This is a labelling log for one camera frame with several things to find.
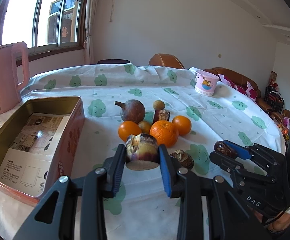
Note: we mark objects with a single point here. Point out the window with frame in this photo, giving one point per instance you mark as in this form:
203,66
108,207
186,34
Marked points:
47,27

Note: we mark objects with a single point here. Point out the pink cartoon cup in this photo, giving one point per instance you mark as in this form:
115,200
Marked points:
205,83

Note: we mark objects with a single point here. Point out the dark water chestnut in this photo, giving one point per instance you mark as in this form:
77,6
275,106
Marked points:
183,158

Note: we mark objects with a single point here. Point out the brown passion fruit with stem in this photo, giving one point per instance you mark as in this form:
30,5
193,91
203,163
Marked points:
131,110

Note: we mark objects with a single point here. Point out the dark round stool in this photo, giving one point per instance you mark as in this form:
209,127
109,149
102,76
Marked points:
113,61

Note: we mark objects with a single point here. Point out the large orange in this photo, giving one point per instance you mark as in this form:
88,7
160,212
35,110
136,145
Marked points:
166,133

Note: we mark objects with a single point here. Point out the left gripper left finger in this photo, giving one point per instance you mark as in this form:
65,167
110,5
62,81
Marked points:
54,215

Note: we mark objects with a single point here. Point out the cut sugarcane piece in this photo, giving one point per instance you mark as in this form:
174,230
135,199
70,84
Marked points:
142,152

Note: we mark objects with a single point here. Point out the pink curtain right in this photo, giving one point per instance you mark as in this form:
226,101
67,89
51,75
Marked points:
90,13

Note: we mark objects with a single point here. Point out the cluttered side shelf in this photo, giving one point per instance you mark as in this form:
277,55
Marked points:
272,96

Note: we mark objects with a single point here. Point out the dark brown chestnut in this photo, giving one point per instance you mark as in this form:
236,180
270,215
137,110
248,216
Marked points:
223,148

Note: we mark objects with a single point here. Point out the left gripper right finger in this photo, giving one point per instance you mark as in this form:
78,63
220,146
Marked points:
204,201

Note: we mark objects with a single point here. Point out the brown leather chair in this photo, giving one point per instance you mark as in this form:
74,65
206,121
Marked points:
166,60

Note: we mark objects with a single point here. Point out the right hand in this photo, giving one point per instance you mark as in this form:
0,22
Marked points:
282,223

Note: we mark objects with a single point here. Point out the small orange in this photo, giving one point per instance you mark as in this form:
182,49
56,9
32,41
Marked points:
128,128
183,124

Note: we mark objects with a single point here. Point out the printed paper sheet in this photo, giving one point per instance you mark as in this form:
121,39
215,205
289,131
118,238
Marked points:
28,158

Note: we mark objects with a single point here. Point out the pink metal tin box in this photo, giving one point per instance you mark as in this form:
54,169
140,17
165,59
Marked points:
62,162

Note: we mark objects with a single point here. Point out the pink electric kettle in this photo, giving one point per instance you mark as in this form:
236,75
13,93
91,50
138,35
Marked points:
9,85

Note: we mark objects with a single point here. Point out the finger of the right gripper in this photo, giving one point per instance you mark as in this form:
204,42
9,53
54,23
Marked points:
262,156
236,170

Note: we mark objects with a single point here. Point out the yellowish longan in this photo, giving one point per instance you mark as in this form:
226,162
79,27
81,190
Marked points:
145,126

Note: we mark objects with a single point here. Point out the brown leather sofa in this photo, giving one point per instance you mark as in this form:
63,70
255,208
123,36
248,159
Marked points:
242,80

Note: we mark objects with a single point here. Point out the pink floral cushion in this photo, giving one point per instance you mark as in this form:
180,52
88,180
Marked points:
224,79
251,92

